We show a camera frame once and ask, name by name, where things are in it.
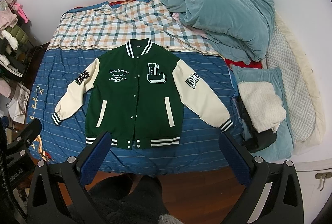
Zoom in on green varsity jacket cream sleeves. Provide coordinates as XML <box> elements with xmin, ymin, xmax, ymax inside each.
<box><xmin>52</xmin><ymin>39</ymin><xmax>233</xmax><ymax>150</ymax></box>

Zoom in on pile of clothes on rack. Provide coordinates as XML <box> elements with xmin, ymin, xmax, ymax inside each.
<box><xmin>1</xmin><ymin>0</ymin><xmax>34</xmax><ymax>124</ymax></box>

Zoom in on teal folded pillow cover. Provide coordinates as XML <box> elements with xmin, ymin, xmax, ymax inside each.
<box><xmin>231</xmin><ymin>65</ymin><xmax>294</xmax><ymax>162</ymax></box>

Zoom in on blue striped bed sheet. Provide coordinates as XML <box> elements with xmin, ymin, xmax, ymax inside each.
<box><xmin>26</xmin><ymin>42</ymin><xmax>243</xmax><ymax>175</ymax></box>

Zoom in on white fluffy folded towel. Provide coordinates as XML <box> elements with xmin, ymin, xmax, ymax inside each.
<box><xmin>237</xmin><ymin>81</ymin><xmax>286</xmax><ymax>133</ymax></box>

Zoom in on red cloth under duvet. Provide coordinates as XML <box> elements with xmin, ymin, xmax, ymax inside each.
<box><xmin>225</xmin><ymin>58</ymin><xmax>263</xmax><ymax>69</ymax></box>

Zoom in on white quilted mattress pad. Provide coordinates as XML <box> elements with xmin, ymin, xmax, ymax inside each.
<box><xmin>266</xmin><ymin>13</ymin><xmax>326</xmax><ymax>156</ymax></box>

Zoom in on plaid checked blanket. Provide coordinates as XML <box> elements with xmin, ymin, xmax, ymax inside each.
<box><xmin>48</xmin><ymin>0</ymin><xmax>219</xmax><ymax>56</ymax></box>

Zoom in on teal velvet duvet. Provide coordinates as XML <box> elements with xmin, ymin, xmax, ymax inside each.
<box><xmin>160</xmin><ymin>0</ymin><xmax>275</xmax><ymax>63</ymax></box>

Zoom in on white drawer with handle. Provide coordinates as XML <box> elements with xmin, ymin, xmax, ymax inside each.
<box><xmin>295</xmin><ymin>159</ymin><xmax>331</xmax><ymax>223</ymax></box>

